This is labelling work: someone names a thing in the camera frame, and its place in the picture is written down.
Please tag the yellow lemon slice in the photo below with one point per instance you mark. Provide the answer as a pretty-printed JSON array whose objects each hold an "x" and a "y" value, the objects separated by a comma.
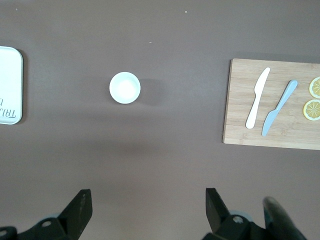
[
  {"x": 315, "y": 86},
  {"x": 312, "y": 110}
]

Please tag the white IKEA cup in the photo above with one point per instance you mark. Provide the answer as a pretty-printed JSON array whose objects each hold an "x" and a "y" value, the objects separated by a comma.
[{"x": 125, "y": 88}]

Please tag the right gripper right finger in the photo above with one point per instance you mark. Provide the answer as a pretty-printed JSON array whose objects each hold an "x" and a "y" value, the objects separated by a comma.
[{"x": 216, "y": 215}]

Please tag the grey plastic knife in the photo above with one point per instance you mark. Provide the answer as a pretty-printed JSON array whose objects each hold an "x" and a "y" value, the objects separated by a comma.
[{"x": 271, "y": 117}]

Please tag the bamboo cutting board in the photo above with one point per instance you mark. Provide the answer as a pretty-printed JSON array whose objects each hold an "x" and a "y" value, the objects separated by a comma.
[{"x": 237, "y": 125}]

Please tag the cream bear print tray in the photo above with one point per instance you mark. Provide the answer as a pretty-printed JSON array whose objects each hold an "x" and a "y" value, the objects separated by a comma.
[{"x": 10, "y": 80}]

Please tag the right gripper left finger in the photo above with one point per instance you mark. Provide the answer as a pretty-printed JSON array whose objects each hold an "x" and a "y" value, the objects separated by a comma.
[{"x": 77, "y": 212}]

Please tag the white plastic knife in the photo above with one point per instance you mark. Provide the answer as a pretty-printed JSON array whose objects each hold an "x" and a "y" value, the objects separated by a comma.
[{"x": 257, "y": 97}]

